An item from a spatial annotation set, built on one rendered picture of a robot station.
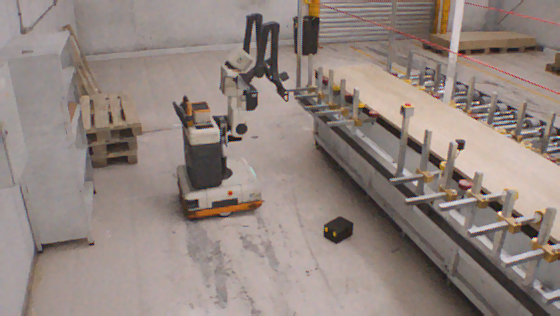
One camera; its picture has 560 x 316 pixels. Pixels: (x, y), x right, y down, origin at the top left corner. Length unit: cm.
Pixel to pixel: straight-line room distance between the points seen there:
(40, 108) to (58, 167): 46
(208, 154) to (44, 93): 133
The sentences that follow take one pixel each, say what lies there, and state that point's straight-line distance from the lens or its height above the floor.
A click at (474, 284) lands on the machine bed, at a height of 20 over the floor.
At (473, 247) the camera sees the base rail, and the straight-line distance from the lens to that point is 284.
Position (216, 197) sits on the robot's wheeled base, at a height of 22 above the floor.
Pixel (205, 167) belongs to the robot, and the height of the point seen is 49.
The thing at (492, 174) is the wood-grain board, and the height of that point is 90.
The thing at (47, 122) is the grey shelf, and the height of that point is 107.
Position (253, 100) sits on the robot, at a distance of 396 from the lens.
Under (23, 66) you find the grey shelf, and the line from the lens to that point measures 351.
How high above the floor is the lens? 225
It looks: 25 degrees down
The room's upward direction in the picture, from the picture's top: straight up
